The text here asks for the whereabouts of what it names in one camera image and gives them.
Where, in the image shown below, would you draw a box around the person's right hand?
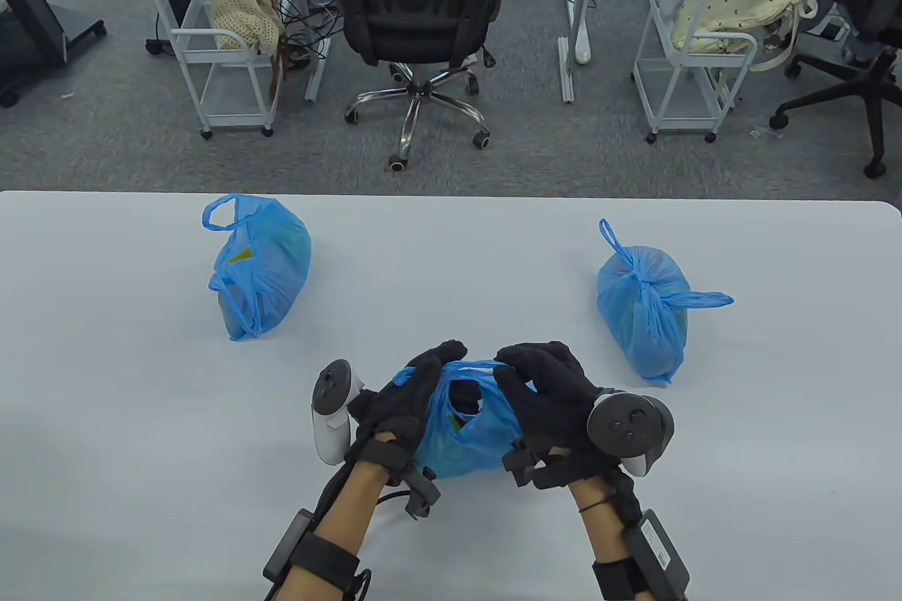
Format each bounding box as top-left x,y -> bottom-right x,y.
493,342 -> 621,482

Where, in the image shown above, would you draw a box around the person's left hand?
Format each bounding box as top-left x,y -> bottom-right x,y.
347,340 -> 469,464

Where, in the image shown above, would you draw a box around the blue plastic bag yellow contents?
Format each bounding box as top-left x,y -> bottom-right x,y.
202,194 -> 312,342

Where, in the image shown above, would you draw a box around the person's right forearm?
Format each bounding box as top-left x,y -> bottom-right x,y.
567,478 -> 642,601

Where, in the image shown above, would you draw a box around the person's left forearm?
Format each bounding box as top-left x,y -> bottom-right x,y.
278,460 -> 392,601

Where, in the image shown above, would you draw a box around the beige knit bag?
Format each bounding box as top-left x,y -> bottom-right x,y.
213,0 -> 286,59

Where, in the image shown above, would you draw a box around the cream patterned bag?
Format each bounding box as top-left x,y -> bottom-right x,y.
669,0 -> 820,72

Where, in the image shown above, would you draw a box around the grey left hand controller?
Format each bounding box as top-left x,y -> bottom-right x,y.
311,359 -> 367,466

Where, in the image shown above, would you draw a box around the grey hand controller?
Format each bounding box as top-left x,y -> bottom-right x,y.
586,390 -> 675,477
311,359 -> 367,466

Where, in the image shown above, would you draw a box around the grey right hand controller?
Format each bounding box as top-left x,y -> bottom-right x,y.
586,390 -> 675,477

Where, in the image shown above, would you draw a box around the white rolling cart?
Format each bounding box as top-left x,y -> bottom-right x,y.
632,0 -> 758,144
147,0 -> 284,140

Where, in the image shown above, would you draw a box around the black mesh office chair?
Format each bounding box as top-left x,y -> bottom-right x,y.
326,0 -> 512,172

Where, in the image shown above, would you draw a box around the black rolling stand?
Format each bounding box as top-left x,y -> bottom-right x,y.
0,0 -> 108,109

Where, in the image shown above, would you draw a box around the black left wrist strap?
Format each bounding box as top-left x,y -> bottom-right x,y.
289,534 -> 362,591

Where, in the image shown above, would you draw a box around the black wrist strap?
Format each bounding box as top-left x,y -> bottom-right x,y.
591,555 -> 645,601
289,534 -> 362,591

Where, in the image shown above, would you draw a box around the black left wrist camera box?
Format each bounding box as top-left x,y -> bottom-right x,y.
263,508 -> 314,584

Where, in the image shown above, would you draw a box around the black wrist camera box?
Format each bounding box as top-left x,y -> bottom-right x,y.
263,508 -> 314,584
624,509 -> 691,601

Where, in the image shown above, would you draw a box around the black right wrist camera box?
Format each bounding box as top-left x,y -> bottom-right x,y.
624,509 -> 691,601

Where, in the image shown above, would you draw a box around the black right wrist strap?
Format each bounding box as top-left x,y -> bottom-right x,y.
591,555 -> 645,601

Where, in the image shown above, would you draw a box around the tangle of black cables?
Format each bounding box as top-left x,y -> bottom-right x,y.
271,0 -> 346,73

